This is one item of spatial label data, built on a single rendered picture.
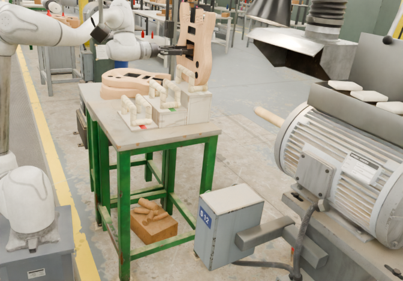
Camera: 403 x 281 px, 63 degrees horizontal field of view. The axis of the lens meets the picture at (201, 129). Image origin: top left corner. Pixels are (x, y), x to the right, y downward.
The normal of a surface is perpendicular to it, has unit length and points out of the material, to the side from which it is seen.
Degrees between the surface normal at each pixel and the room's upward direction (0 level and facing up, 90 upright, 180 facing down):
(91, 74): 90
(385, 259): 0
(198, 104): 90
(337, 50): 90
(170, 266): 0
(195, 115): 90
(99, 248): 0
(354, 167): 62
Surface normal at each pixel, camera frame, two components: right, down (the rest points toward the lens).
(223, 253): 0.50, 0.40
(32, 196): 0.66, 0.12
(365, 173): -0.72, -0.31
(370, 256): 0.09, -0.91
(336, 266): -0.86, 0.14
